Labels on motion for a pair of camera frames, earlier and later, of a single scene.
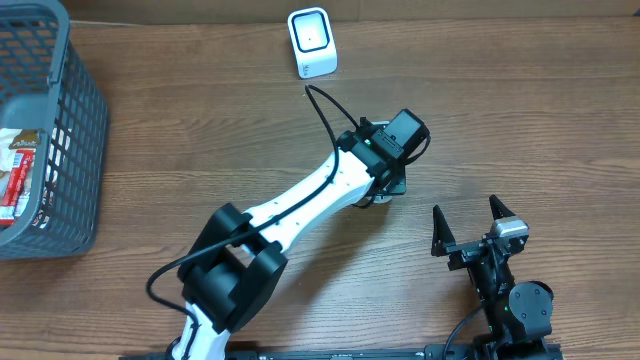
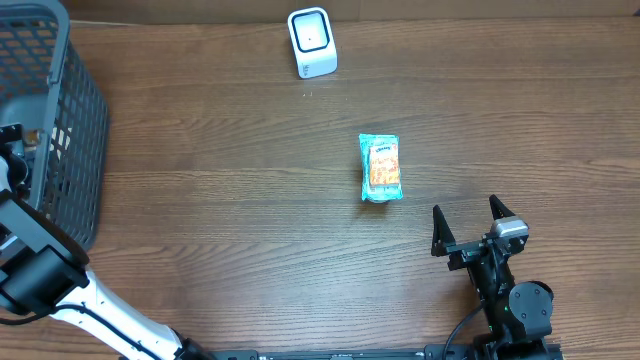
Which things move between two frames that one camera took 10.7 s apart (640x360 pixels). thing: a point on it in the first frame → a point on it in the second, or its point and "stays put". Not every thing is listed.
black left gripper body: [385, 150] → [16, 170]
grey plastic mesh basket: [45, 86] stays put
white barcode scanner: [313, 41] stays put
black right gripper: [473, 247] stays put
